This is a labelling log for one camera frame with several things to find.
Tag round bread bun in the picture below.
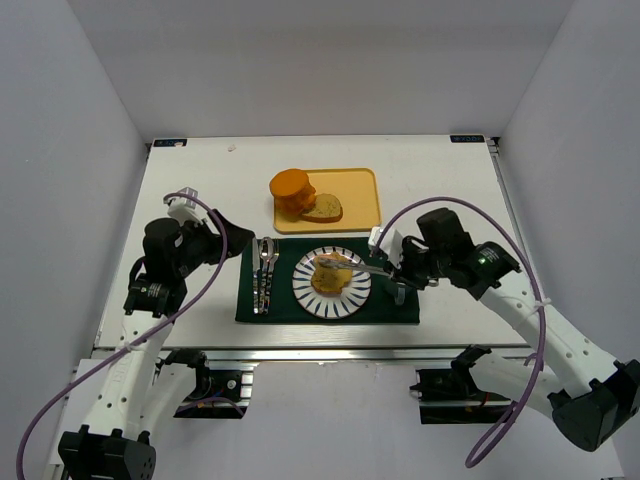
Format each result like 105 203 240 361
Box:
316 252 349 269

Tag metal tongs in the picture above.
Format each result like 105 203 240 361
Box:
337 261 392 278

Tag seeded bread slice back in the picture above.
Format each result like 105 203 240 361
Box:
311 252 353 294

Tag seeded bread slice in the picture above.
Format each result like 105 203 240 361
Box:
300 193 343 223
311 252 353 294

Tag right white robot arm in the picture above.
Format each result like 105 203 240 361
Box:
369 208 639 452

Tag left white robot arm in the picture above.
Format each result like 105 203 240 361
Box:
58 206 255 479

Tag orange bread loaf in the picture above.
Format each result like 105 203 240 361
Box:
269 168 316 216

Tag seeded bread slice front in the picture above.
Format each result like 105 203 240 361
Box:
300 193 343 223

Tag metal spoon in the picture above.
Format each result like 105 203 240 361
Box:
258 237 274 314

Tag metal fork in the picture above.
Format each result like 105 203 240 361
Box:
265 239 280 313

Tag grey-blue mug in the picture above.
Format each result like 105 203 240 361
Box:
388 282 406 306

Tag dark green cloth mat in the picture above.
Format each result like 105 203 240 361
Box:
235 237 420 325

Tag blue striped white plate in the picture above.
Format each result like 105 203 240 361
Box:
292 246 372 321

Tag yellow tray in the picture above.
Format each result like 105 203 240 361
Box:
273 168 381 235

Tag left blue table label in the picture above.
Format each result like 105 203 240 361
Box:
153 138 187 148

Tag blue table label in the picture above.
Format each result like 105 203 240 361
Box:
153 138 187 148
449 134 485 143

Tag right blue table label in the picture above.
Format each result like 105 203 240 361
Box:
449 134 485 143

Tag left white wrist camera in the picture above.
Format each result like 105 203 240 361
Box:
163 187 204 226

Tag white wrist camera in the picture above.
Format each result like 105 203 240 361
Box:
163 187 204 226
368 226 403 268

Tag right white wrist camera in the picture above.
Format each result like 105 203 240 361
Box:
368 226 403 268

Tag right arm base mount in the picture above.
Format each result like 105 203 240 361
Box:
409 345 511 425

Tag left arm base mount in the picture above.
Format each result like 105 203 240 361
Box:
154 349 253 419

